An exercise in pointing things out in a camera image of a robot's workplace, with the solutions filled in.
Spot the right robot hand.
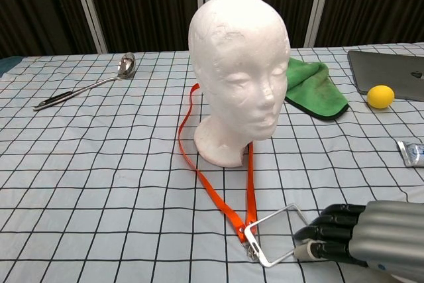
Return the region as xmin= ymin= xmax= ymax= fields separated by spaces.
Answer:
xmin=293 ymin=200 xmax=424 ymax=269

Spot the clear white badge holder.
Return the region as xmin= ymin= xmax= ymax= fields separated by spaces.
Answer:
xmin=243 ymin=203 xmax=309 ymax=268

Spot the orange lanyard strap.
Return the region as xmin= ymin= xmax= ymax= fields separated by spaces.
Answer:
xmin=178 ymin=84 xmax=258 ymax=244

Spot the white foam mannequin head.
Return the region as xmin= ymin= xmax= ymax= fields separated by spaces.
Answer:
xmin=187 ymin=0 xmax=292 ymax=167

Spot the small plastic packet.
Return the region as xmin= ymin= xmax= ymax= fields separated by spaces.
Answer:
xmin=396 ymin=140 xmax=424 ymax=167

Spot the yellow ball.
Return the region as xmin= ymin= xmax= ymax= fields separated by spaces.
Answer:
xmin=366 ymin=85 xmax=396 ymax=110

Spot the green microfiber cloth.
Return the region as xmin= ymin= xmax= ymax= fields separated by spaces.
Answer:
xmin=283 ymin=56 xmax=349 ymax=121

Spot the grey laptop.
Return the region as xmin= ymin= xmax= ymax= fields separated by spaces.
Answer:
xmin=347 ymin=50 xmax=424 ymax=101

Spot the checked light blue tablecloth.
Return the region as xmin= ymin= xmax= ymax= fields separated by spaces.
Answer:
xmin=0 ymin=42 xmax=424 ymax=283

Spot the teal blue table pad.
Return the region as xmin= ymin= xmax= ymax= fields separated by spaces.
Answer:
xmin=0 ymin=56 xmax=23 ymax=78

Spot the steel ladle black handle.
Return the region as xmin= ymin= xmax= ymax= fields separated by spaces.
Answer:
xmin=32 ymin=51 xmax=136 ymax=111

